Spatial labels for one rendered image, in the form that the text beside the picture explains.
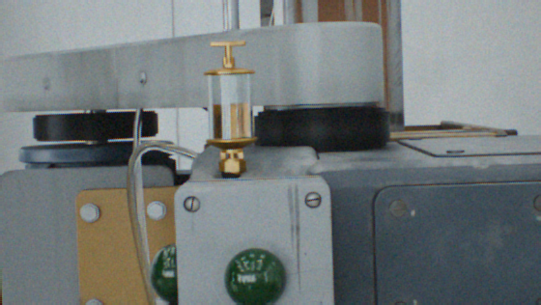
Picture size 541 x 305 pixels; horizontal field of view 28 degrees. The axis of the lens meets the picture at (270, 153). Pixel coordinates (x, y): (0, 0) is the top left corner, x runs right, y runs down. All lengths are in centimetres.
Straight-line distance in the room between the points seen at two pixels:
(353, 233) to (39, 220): 46
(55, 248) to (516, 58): 501
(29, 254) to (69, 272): 4
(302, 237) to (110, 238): 46
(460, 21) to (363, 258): 526
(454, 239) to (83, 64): 42
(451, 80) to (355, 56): 512
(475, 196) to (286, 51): 17
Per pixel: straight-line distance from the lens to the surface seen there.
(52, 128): 103
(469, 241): 59
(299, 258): 53
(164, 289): 54
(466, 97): 582
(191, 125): 576
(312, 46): 69
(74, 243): 98
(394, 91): 107
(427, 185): 58
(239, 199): 52
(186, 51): 78
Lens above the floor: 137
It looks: 3 degrees down
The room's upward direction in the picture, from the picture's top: 2 degrees counter-clockwise
